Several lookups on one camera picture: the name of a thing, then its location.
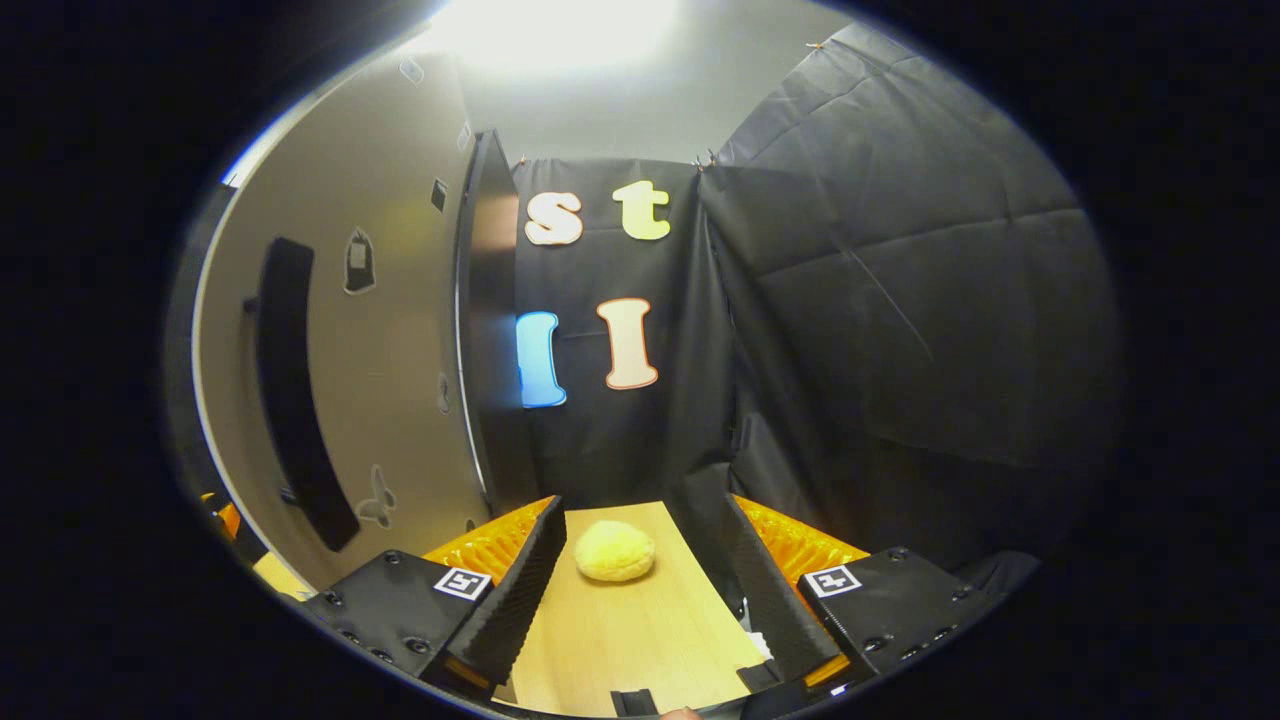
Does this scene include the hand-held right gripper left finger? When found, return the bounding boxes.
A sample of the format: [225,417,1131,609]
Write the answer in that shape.
[305,495,568,701]

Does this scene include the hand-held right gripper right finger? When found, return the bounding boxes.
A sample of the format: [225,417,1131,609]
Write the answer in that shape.
[722,493,991,691]

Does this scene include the black cabinet door handle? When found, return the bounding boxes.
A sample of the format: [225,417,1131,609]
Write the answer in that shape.
[245,237,361,553]

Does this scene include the dark grey cabinet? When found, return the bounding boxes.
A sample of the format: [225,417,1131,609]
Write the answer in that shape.
[455,130,541,511]

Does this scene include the yellow round bread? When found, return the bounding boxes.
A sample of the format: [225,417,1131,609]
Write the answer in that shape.
[574,520,657,583]

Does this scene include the black backdrop cloth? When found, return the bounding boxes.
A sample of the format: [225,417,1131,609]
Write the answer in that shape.
[510,22,1121,601]

